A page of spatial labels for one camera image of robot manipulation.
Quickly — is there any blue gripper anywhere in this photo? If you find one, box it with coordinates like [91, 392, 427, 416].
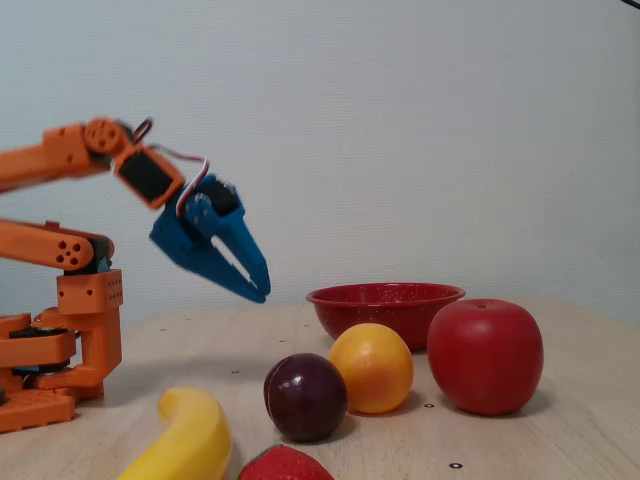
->
[148, 173, 273, 305]

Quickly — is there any yellow toy banana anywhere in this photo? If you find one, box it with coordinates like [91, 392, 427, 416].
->
[115, 386, 234, 480]

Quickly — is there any red speckled bowl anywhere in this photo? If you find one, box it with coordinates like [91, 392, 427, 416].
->
[305, 282, 467, 352]

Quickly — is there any purple toy plum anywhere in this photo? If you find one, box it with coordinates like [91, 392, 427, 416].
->
[263, 352, 349, 443]

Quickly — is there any toy orange fruit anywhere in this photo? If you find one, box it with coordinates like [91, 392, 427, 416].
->
[328, 322, 415, 415]

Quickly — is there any red toy strawberry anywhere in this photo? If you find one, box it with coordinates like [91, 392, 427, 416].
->
[237, 443, 335, 480]

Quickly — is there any red toy apple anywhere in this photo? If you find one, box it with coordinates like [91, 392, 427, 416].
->
[426, 298, 545, 417]

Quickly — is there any red white servo cable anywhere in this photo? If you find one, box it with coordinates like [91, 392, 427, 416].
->
[130, 117, 209, 219]

